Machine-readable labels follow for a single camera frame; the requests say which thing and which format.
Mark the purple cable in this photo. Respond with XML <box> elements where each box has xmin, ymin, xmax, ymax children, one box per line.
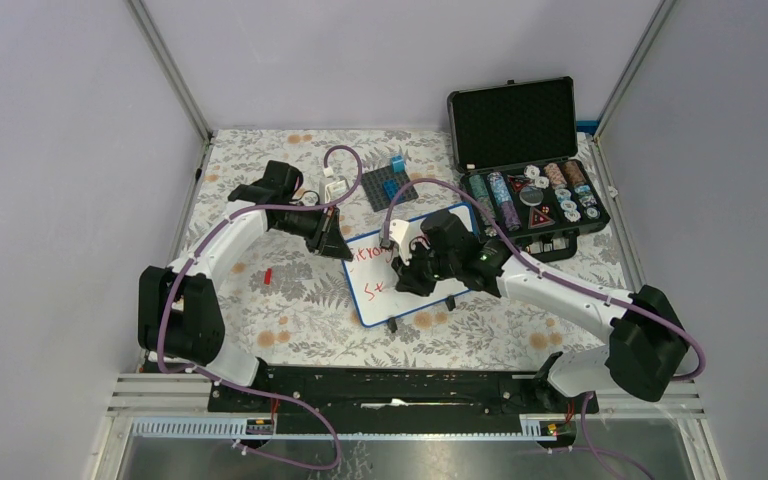
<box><xmin>157</xmin><ymin>145</ymin><xmax>364</xmax><ymax>472</ymax></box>
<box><xmin>380</xmin><ymin>178</ymin><xmax>709</xmax><ymax>480</ymax></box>

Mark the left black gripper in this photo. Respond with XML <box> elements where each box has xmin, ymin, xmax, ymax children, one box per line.
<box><xmin>274</xmin><ymin>199</ymin><xmax>354</xmax><ymax>261</ymax></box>

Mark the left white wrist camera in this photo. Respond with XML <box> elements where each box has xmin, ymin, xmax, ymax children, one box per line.
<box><xmin>318</xmin><ymin>167</ymin><xmax>349</xmax><ymax>204</ymax></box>

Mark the blue framed whiteboard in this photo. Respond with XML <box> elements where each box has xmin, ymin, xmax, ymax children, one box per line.
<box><xmin>340</xmin><ymin>202</ymin><xmax>485</xmax><ymax>329</ymax></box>

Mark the blue corner bracket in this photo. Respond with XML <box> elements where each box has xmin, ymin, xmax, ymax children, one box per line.
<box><xmin>576</xmin><ymin>120</ymin><xmax>600</xmax><ymax>135</ymax></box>

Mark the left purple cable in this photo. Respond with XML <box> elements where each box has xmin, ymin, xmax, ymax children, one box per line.
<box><xmin>157</xmin><ymin>145</ymin><xmax>364</xmax><ymax>472</ymax></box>

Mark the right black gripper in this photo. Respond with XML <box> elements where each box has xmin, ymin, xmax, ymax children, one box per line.
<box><xmin>392</xmin><ymin>238</ymin><xmax>459</xmax><ymax>297</ymax></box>

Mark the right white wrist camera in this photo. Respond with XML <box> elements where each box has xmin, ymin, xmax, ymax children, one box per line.
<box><xmin>379</xmin><ymin>220</ymin><xmax>412</xmax><ymax>265</ymax></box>

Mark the black poker chip case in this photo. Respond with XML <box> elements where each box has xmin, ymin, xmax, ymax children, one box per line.
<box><xmin>447</xmin><ymin>76</ymin><xmax>610</xmax><ymax>262</ymax></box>

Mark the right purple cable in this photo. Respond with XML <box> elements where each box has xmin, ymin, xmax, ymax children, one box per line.
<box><xmin>380</xmin><ymin>178</ymin><xmax>709</xmax><ymax>480</ymax></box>

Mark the blue lego brick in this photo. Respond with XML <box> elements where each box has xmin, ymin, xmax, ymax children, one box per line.
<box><xmin>390</xmin><ymin>155</ymin><xmax>406</xmax><ymax>174</ymax></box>

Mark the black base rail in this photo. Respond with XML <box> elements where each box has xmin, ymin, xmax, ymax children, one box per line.
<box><xmin>207</xmin><ymin>364</ymin><xmax>599</xmax><ymax>436</ymax></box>

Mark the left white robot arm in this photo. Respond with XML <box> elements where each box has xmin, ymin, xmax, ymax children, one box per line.
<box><xmin>137</xmin><ymin>161</ymin><xmax>352</xmax><ymax>411</ymax></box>

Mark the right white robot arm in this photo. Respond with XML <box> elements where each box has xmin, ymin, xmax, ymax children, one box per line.
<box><xmin>381</xmin><ymin>210</ymin><xmax>690</xmax><ymax>412</ymax></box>

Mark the grey lego baseplate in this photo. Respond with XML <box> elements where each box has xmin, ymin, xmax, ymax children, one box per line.
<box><xmin>361</xmin><ymin>167</ymin><xmax>410</xmax><ymax>212</ymax></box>

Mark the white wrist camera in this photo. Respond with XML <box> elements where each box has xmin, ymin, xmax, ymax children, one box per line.
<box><xmin>318</xmin><ymin>167</ymin><xmax>349</xmax><ymax>204</ymax></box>
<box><xmin>379</xmin><ymin>220</ymin><xmax>412</xmax><ymax>265</ymax></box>

